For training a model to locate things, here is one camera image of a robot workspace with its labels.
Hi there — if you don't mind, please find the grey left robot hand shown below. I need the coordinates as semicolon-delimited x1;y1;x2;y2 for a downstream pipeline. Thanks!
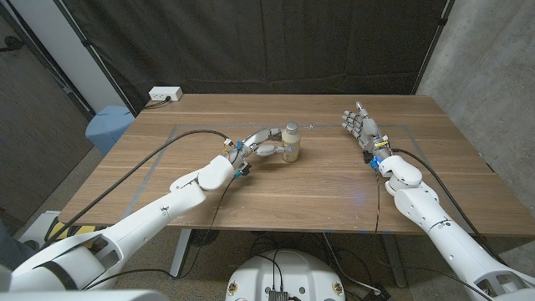
223;127;290;179

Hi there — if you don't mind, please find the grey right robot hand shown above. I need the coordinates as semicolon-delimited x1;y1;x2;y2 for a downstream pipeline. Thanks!
340;100;393;169

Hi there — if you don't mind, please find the beige drink bottle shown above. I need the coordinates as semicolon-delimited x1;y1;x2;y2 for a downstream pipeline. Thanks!
281;121;302;163

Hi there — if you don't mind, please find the white power strip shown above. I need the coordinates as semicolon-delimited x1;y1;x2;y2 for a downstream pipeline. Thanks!
148;86;184;102

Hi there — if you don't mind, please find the black backdrop stand pole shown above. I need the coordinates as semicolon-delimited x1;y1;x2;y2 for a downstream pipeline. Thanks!
412;0;456;95
53;0;138;117

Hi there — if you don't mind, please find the black backdrop curtain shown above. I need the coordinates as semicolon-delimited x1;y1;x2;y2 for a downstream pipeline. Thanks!
53;0;456;116

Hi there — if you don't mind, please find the round black floor grille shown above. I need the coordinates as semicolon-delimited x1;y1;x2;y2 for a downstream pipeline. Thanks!
190;228;221;247

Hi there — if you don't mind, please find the grey table leg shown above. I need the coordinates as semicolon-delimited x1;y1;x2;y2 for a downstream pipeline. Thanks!
169;228;193;280
382;233;408;288

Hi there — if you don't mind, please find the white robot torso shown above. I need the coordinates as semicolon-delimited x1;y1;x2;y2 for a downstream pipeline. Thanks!
225;248;347;301

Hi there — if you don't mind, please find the light blue bin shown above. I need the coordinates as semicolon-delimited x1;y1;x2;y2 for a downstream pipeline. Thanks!
84;105;135;156

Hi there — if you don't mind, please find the black power adapter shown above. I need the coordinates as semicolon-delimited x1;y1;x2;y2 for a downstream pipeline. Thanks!
363;286;392;301

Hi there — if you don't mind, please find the yellow object on floor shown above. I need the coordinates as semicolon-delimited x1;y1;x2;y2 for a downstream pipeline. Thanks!
49;225;96;243

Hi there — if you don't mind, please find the person in blue jeans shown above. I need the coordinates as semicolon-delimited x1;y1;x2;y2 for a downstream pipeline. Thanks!
0;221;34;268

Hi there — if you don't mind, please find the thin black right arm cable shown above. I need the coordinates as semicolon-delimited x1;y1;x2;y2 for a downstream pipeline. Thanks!
374;168;497;301

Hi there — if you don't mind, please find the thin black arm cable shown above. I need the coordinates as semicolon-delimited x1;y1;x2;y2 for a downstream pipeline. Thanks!
374;168;497;301
81;175;237;292

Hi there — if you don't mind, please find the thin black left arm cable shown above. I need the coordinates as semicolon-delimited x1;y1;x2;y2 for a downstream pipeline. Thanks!
81;175;237;292

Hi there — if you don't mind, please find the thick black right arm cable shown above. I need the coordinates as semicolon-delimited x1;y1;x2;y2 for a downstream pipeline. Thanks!
391;148;505;264

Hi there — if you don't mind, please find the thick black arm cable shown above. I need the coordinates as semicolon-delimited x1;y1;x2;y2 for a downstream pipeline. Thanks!
391;148;505;264
41;129;231;250

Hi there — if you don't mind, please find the black power strip cord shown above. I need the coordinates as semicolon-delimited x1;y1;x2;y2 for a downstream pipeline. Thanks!
144;95;172;110

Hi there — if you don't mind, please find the black torso cable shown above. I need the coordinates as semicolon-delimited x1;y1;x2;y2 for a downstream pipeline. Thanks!
250;236;285;290

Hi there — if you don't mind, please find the grey floor cable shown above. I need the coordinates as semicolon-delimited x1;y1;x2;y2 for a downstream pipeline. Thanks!
321;232;381;293

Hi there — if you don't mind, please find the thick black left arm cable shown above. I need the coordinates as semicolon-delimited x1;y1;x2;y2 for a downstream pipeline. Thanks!
41;129;231;250

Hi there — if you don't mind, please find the black door handle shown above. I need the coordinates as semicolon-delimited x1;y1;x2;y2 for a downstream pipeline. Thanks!
0;35;25;54

